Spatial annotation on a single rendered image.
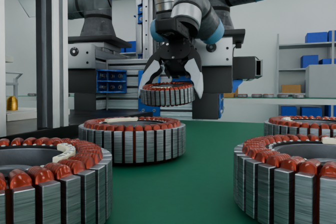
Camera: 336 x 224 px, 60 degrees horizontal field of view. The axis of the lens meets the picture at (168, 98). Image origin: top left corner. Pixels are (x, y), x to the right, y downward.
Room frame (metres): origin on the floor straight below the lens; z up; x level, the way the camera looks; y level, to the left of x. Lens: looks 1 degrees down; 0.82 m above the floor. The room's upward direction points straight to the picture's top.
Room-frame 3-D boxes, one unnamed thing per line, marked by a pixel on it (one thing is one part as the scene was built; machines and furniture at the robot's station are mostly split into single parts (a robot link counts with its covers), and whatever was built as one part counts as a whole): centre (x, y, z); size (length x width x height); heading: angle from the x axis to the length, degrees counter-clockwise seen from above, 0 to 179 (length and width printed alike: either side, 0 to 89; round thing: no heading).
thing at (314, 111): (6.02, -2.95, 0.38); 0.42 x 0.36 x 0.21; 161
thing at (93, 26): (1.26, 0.30, 1.09); 0.15 x 0.15 x 0.10
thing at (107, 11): (1.26, 0.31, 1.20); 0.13 x 0.12 x 0.14; 70
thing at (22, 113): (0.56, 0.30, 0.78); 0.15 x 0.15 x 0.01; 69
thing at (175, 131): (0.31, 0.04, 0.77); 0.11 x 0.11 x 0.04
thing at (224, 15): (1.15, -0.18, 1.09); 0.15 x 0.15 x 0.10
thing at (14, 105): (0.56, 0.30, 0.80); 0.02 x 0.02 x 0.03
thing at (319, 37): (6.00, -3.03, 1.88); 0.42 x 0.36 x 0.21; 160
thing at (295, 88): (6.17, -2.60, 0.87); 0.40 x 0.36 x 0.17; 159
